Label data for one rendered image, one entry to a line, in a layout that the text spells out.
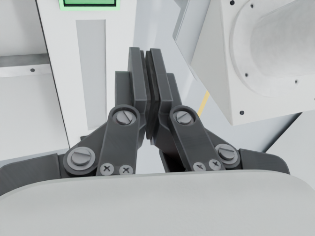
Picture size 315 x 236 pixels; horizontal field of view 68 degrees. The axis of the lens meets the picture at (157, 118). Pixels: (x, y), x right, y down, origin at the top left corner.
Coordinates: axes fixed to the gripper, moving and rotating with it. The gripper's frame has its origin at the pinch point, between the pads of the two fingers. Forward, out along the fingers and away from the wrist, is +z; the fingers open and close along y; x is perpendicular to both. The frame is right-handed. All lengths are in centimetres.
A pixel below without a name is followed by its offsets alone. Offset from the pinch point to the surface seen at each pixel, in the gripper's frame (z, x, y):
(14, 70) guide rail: 23.6, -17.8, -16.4
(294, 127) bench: 150, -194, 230
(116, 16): 15.6, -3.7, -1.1
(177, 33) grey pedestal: 32.8, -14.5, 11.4
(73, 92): 14.5, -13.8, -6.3
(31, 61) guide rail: 25.1, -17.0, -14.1
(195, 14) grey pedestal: 33.2, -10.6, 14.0
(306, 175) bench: 99, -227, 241
